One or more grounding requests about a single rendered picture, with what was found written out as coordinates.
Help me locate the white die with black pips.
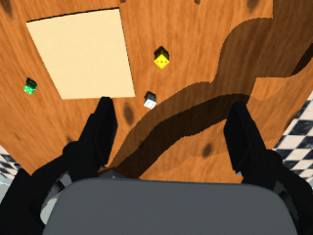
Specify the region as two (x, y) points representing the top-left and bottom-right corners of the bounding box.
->
(144, 94), (157, 109)

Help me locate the yellow die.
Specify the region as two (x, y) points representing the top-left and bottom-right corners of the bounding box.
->
(155, 50), (169, 68)

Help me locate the green die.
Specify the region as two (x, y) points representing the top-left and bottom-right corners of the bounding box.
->
(24, 80), (37, 94)

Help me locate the beige mat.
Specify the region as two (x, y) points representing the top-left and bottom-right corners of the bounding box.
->
(26, 9), (135, 99)

